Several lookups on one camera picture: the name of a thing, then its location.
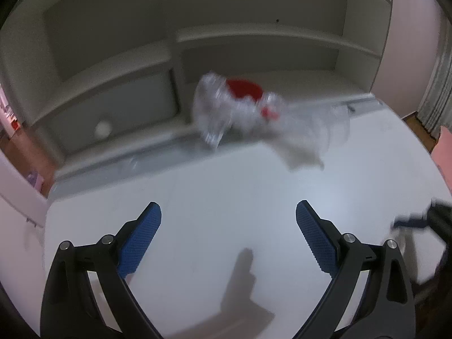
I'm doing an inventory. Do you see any white drawer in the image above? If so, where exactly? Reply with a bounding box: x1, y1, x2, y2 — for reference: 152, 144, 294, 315
42, 68, 180, 157

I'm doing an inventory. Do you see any pink blanket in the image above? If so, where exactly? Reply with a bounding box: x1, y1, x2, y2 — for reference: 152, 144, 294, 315
432, 125, 452, 172

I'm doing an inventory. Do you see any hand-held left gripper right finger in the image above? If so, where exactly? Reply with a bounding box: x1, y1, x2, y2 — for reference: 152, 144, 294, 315
293, 199, 415, 339

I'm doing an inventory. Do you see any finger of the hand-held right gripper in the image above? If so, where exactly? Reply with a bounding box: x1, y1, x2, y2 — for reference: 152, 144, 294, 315
393, 215, 429, 231

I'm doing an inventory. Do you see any clear plastic wrapper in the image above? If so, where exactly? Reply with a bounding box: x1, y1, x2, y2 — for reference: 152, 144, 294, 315
192, 72, 287, 149

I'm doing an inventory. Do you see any small purple object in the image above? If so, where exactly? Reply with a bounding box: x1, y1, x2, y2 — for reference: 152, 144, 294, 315
26, 172, 45, 190

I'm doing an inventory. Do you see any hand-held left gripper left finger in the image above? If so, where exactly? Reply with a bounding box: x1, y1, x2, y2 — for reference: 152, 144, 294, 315
40, 201, 163, 339

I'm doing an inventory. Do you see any red round container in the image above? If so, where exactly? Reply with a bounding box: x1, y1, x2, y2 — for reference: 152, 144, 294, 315
225, 77, 264, 101

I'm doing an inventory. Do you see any white desk shelf unit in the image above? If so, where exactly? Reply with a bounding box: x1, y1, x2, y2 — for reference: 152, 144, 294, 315
0, 0, 395, 185

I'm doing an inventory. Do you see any grey patterned curtain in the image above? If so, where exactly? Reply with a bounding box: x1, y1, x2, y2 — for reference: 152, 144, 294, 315
416, 40, 452, 139

